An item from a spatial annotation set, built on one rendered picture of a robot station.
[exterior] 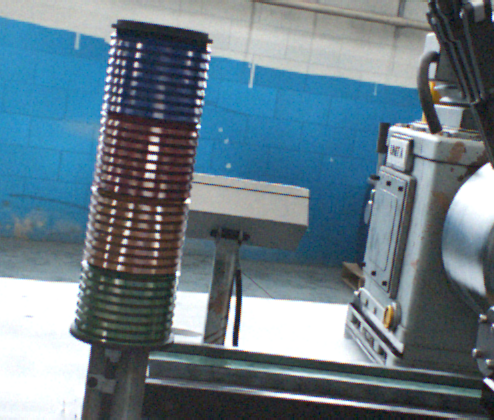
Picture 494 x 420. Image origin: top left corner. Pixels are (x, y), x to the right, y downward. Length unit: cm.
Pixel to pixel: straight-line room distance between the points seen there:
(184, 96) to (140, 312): 13
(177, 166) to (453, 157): 86
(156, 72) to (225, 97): 595
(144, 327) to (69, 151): 578
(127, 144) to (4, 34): 573
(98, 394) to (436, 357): 89
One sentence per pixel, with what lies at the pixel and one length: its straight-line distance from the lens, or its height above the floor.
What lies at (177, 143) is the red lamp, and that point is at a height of 115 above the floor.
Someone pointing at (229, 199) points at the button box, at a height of 106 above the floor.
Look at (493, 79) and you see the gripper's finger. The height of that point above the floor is 123.
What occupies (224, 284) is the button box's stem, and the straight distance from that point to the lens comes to 112.
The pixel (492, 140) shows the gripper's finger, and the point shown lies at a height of 117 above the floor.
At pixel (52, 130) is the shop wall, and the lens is 632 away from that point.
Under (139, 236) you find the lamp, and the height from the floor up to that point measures 110.
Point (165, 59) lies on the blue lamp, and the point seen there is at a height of 120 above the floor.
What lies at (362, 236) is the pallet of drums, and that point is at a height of 35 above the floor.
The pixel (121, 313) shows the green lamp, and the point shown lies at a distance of 57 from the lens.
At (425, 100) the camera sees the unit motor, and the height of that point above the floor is 121.
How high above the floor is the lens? 119
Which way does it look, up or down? 7 degrees down
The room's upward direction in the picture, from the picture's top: 8 degrees clockwise
